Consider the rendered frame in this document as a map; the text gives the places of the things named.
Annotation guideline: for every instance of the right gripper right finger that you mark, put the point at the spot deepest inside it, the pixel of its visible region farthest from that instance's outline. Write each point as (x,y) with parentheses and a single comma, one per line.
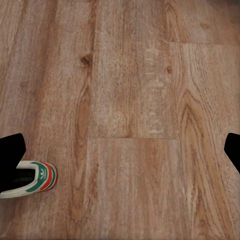
(232,149)

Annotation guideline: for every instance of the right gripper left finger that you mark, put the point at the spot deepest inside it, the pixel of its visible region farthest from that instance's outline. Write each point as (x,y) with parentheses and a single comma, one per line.
(12,149)

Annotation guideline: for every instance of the gym shoe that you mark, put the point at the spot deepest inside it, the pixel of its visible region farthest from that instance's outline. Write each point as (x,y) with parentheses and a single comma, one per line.
(28,178)

